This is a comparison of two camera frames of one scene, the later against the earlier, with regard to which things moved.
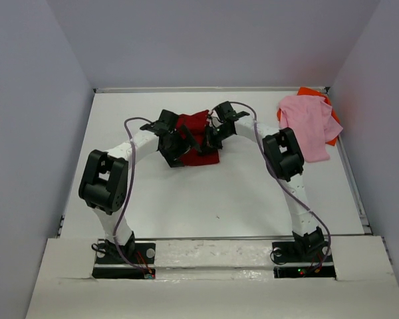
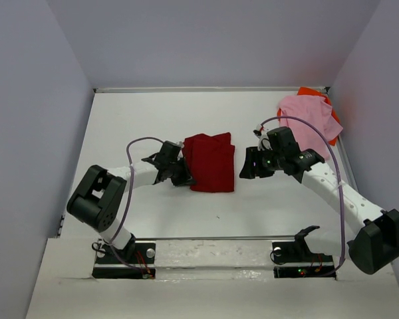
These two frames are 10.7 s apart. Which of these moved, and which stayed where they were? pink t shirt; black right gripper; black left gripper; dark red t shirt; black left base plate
Moved: black right gripper; dark red t shirt; black left gripper
Stayed: pink t shirt; black left base plate
